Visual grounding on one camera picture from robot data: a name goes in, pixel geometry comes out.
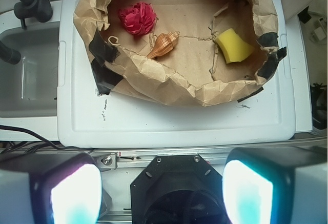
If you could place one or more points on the black octagonal base mount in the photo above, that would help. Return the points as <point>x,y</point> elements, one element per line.
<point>178,189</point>

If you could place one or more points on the red paper ball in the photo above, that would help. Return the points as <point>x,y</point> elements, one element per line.
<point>139,19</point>

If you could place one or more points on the black faucet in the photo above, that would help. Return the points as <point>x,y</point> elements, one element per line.
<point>41,10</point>

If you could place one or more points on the orange conch seashell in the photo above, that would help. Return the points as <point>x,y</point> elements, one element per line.
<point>164,44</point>

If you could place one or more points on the white sink basin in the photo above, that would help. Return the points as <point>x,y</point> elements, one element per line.
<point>29,88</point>

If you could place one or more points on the brown paper bag tray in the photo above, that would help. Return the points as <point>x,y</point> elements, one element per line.
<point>181,52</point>

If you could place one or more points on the yellow sponge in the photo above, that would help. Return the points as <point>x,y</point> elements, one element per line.
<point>234,48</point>

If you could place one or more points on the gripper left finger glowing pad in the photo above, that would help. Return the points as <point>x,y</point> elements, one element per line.
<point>50,188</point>

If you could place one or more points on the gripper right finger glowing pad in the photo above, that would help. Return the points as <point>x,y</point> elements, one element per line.
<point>276,185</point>

